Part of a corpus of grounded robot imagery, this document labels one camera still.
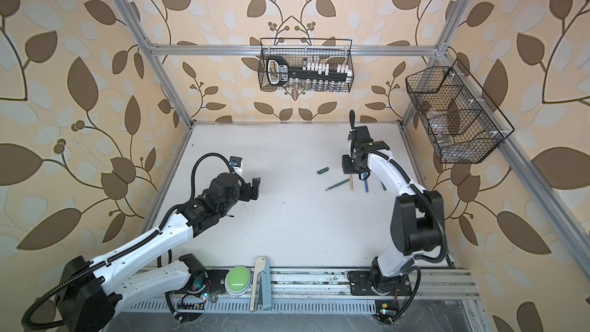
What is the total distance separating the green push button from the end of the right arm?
1.59 feet

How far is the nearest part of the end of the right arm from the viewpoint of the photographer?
2.11 feet

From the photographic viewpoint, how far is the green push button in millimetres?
724
